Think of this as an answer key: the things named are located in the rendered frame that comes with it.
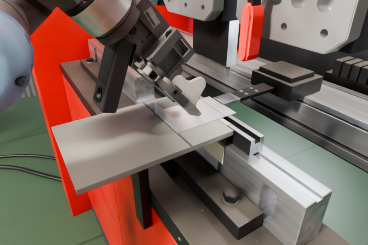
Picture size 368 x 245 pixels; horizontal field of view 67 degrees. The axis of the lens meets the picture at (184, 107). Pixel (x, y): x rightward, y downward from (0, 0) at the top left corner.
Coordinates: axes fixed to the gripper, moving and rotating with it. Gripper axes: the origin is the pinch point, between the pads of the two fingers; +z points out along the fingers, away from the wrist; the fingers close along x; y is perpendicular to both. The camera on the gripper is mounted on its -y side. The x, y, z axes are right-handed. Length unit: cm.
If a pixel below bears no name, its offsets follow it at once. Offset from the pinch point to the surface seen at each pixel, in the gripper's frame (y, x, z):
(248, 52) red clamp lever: 8.3, -15.8, -11.9
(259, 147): 2.8, -12.4, 7.8
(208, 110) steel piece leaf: 2.7, -0.8, 4.7
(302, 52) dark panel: 41, 17, 39
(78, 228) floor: -80, 76, 66
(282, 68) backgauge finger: 22.8, 2.0, 17.4
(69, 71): -15, 72, 6
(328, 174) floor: 36, 31, 164
